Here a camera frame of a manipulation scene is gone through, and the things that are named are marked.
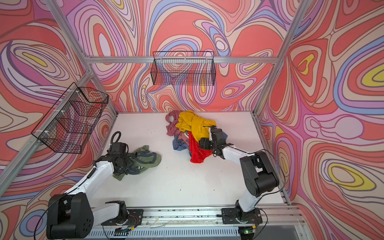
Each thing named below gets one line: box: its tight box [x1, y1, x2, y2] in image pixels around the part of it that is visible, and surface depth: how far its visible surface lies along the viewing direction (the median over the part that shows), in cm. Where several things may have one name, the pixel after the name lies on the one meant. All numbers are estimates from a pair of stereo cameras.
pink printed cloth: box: [178, 132, 190, 146], surface depth 95 cm
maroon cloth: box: [165, 110, 182, 136], surface depth 108 cm
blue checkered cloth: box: [172, 135, 191, 157], surface depth 100 cm
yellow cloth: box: [175, 110, 217, 143], surface depth 97 cm
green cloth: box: [112, 145, 162, 181], surface depth 89 cm
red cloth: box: [188, 131, 213, 164], surface depth 92 cm
